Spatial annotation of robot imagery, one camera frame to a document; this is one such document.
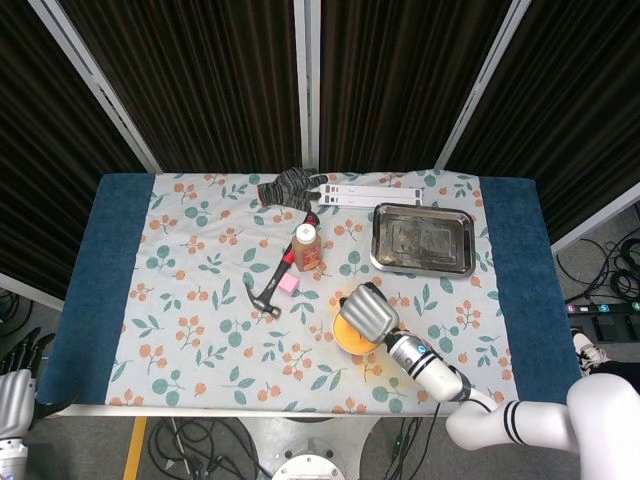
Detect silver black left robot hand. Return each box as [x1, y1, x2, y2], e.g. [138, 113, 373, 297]
[0, 327, 76, 444]

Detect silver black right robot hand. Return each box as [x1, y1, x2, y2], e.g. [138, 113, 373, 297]
[337, 282, 401, 346]

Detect orange round bowl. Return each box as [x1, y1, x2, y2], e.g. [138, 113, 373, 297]
[334, 312, 382, 351]

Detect stainless steel rectangular tray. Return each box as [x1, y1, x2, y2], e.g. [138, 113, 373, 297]
[369, 202, 476, 279]

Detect brown juice bottle red label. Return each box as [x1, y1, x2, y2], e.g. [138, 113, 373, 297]
[291, 223, 323, 273]

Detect black claw hammer red grip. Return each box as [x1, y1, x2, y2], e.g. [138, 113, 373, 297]
[244, 210, 320, 320]

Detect white flat bar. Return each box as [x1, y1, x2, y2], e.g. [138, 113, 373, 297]
[316, 193, 425, 207]
[317, 183, 424, 196]

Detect yellow floor tape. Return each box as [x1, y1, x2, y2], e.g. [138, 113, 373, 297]
[122, 417, 149, 480]

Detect blue fabric table cover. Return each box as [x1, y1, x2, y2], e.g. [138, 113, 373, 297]
[37, 172, 584, 409]

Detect grey knitted work glove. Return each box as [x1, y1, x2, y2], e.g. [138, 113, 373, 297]
[256, 167, 329, 210]

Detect floral printed tablecloth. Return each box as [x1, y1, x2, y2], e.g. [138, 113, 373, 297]
[104, 169, 516, 416]

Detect white black sneaker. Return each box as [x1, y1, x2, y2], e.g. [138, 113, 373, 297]
[571, 328, 610, 377]

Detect black numbered power strip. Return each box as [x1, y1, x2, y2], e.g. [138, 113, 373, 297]
[564, 299, 640, 317]

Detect black foot pedal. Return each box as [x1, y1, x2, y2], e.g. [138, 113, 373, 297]
[582, 314, 640, 342]

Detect black curtain screen panel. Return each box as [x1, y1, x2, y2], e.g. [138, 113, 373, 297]
[434, 0, 640, 254]
[305, 0, 524, 171]
[0, 0, 161, 311]
[29, 0, 309, 174]

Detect black trouser leg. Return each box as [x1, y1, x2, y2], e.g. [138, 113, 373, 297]
[592, 358, 640, 384]

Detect black floor cables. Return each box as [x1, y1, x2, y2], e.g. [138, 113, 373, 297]
[387, 417, 429, 480]
[147, 417, 274, 480]
[0, 287, 34, 346]
[555, 237, 640, 304]

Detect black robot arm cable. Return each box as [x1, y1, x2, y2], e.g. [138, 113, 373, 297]
[432, 364, 496, 421]

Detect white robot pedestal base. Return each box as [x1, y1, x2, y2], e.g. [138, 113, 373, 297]
[239, 414, 381, 480]

